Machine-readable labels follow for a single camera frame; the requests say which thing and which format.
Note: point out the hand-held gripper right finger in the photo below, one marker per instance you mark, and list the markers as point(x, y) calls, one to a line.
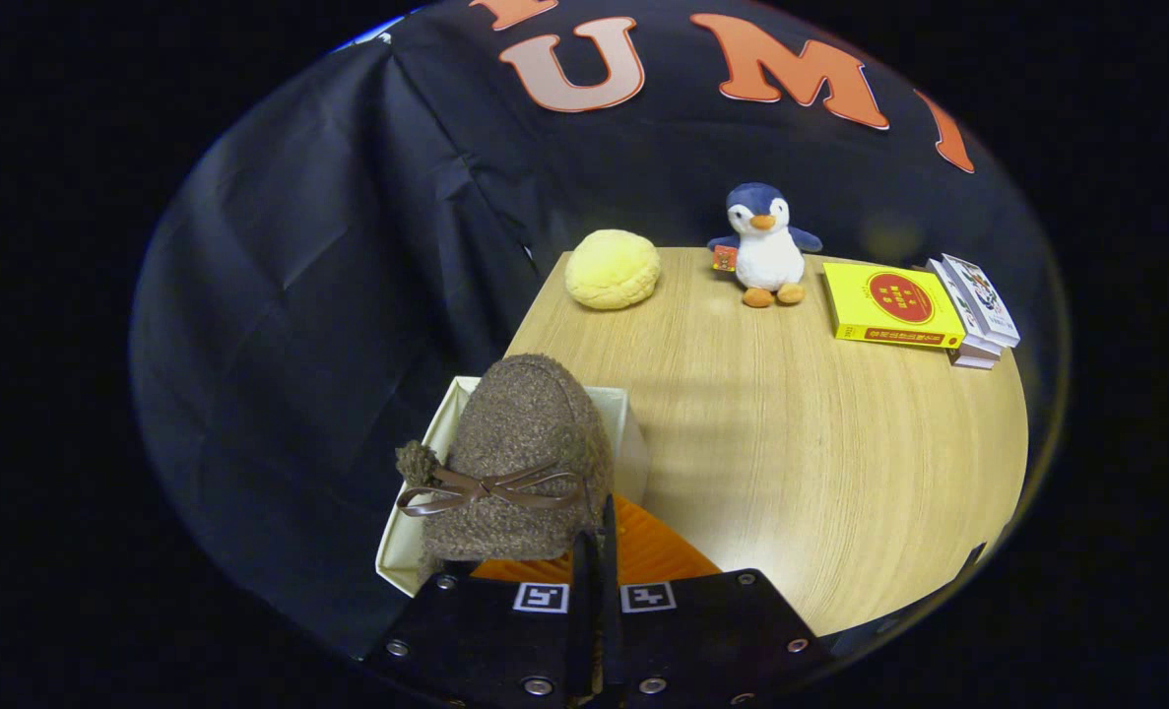
point(712, 640)

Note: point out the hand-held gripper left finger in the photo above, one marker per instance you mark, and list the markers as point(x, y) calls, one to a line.
point(476, 640)

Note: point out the cream fabric storage box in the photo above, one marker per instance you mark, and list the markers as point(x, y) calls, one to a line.
point(402, 551)

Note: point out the brown fuzzy shoe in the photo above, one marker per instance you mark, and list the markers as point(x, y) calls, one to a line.
point(525, 423)

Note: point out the yellow bread plush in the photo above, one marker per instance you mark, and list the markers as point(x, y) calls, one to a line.
point(612, 269)

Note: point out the yellow book red circle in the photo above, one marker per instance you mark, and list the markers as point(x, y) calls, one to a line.
point(894, 300)

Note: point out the penguin plush toy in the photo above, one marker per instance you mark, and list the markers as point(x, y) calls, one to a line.
point(766, 256)

